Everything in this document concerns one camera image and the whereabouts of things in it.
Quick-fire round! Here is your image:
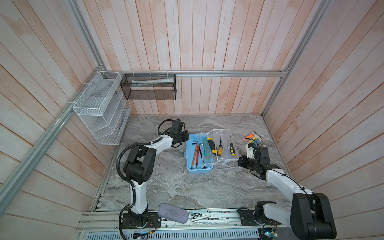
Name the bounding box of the yellow black screwdriver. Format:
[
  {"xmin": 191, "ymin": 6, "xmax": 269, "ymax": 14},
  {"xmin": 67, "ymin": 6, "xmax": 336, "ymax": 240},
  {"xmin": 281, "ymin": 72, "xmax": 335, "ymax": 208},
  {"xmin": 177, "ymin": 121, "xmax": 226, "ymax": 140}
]
[{"xmin": 228, "ymin": 138, "xmax": 236, "ymax": 156}]

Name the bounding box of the blue plastic tool box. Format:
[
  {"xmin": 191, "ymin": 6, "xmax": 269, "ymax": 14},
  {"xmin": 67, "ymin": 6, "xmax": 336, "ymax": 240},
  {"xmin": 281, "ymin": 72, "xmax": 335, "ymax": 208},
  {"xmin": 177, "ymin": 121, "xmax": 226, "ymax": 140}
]
[{"xmin": 185, "ymin": 133, "xmax": 214, "ymax": 174}]

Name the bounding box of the pack of coloured markers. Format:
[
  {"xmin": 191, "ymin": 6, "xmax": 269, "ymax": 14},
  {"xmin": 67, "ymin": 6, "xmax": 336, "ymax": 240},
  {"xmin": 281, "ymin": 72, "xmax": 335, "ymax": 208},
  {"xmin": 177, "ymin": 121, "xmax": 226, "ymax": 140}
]
[{"xmin": 243, "ymin": 132, "xmax": 264, "ymax": 147}]

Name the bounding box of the white wire mesh shelf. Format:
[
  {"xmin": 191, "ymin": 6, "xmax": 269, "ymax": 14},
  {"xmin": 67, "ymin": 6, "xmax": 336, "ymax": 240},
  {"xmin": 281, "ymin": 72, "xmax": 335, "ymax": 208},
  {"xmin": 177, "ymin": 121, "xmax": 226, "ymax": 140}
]
[{"xmin": 73, "ymin": 72, "xmax": 132, "ymax": 145}]

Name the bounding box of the black hex key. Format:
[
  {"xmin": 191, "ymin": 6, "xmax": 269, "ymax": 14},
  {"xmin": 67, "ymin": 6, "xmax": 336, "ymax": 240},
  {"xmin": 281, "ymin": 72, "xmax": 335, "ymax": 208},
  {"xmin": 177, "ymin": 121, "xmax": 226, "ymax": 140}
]
[{"xmin": 191, "ymin": 141, "xmax": 205, "ymax": 169}]

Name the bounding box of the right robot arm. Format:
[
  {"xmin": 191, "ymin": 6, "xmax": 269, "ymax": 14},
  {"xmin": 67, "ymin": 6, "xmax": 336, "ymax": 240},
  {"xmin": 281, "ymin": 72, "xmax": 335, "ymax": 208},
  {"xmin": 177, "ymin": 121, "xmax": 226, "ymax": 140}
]
[{"xmin": 238, "ymin": 144, "xmax": 337, "ymax": 240}]

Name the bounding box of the black mesh wall basket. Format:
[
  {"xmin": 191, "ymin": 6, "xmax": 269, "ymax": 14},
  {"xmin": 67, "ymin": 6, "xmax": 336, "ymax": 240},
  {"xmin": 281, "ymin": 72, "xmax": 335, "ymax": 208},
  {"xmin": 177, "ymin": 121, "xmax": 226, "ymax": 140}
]
[{"xmin": 120, "ymin": 73, "xmax": 177, "ymax": 101}]

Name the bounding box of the orange black screwdriver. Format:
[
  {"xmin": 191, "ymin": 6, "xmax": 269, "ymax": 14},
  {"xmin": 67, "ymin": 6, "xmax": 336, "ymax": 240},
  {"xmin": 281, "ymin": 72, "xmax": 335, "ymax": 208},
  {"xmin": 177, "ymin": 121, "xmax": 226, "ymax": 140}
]
[{"xmin": 217, "ymin": 136, "xmax": 223, "ymax": 157}]

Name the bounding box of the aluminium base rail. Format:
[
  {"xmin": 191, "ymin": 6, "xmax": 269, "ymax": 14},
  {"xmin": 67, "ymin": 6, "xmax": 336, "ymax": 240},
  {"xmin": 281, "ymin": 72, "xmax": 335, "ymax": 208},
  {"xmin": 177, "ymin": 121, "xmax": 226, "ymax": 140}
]
[{"xmin": 74, "ymin": 207, "xmax": 326, "ymax": 240}]

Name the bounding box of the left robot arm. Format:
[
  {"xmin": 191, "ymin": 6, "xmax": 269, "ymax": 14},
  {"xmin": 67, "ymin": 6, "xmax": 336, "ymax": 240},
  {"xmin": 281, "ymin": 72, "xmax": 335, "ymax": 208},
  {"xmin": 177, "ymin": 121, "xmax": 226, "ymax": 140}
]
[{"xmin": 116, "ymin": 119, "xmax": 190, "ymax": 238}]

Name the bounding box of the red handled hex key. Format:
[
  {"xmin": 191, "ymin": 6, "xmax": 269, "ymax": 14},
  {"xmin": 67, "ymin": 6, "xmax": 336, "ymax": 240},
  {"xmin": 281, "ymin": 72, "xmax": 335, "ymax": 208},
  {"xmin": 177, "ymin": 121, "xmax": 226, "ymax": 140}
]
[{"xmin": 194, "ymin": 143, "xmax": 201, "ymax": 169}]

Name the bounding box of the grey fabric pouch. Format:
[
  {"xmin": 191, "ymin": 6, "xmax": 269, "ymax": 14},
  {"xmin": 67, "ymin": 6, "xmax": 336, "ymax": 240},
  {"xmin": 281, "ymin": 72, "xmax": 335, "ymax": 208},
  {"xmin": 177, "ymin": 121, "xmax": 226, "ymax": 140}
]
[{"xmin": 158, "ymin": 204, "xmax": 189, "ymax": 224}]

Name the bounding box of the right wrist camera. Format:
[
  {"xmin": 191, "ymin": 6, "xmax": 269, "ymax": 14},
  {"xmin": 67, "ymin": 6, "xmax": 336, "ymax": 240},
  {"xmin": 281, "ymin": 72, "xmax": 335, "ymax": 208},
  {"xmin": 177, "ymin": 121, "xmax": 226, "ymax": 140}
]
[{"xmin": 246, "ymin": 142, "xmax": 259, "ymax": 159}]

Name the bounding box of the teal utility knife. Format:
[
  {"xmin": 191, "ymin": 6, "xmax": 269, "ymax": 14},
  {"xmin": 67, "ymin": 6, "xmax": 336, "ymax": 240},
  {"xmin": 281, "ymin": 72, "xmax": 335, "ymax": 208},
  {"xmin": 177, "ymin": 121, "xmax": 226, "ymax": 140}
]
[{"xmin": 203, "ymin": 138, "xmax": 211, "ymax": 160}]

